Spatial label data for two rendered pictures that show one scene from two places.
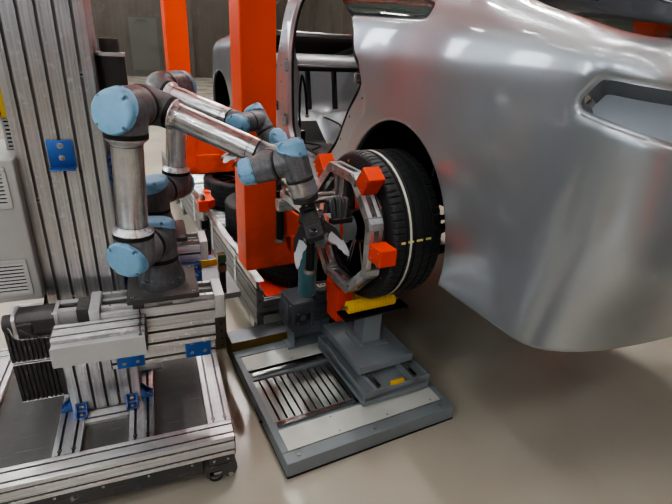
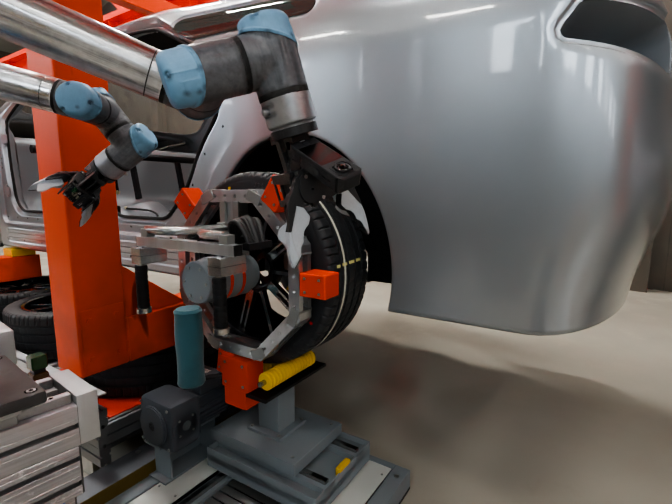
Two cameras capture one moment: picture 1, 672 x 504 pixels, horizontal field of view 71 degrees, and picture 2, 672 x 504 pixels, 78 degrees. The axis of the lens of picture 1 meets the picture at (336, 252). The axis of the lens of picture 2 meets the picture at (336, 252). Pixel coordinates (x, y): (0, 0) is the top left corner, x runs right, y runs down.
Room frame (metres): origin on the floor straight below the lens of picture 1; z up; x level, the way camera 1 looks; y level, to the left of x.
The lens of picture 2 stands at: (0.64, 0.35, 1.11)
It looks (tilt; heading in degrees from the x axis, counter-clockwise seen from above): 8 degrees down; 330
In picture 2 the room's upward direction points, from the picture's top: straight up
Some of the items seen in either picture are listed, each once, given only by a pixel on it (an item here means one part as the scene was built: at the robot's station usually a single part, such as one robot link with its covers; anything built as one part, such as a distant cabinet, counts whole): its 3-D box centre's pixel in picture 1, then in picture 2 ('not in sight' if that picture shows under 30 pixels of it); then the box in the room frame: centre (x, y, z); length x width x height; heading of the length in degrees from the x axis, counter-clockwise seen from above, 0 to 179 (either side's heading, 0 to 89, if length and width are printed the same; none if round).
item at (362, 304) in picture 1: (370, 302); (288, 368); (1.90, -0.17, 0.51); 0.29 x 0.06 x 0.06; 118
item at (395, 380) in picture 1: (370, 359); (289, 453); (1.99, -0.20, 0.13); 0.50 x 0.36 x 0.10; 28
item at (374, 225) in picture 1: (343, 227); (239, 273); (1.96, -0.03, 0.85); 0.54 x 0.07 x 0.54; 28
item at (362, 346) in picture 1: (367, 321); (276, 402); (2.04, -0.18, 0.32); 0.40 x 0.30 x 0.28; 28
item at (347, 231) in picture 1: (329, 229); (222, 276); (1.93, 0.04, 0.85); 0.21 x 0.14 x 0.14; 118
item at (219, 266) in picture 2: not in sight; (227, 264); (1.71, 0.07, 0.93); 0.09 x 0.05 x 0.05; 118
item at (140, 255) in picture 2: (286, 203); (149, 253); (2.01, 0.23, 0.93); 0.09 x 0.05 x 0.05; 118
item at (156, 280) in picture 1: (161, 267); not in sight; (1.43, 0.59, 0.87); 0.15 x 0.15 x 0.10
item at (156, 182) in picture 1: (155, 192); not in sight; (1.90, 0.77, 0.98); 0.13 x 0.12 x 0.14; 160
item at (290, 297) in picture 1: (319, 314); (202, 416); (2.19, 0.07, 0.26); 0.42 x 0.18 x 0.35; 118
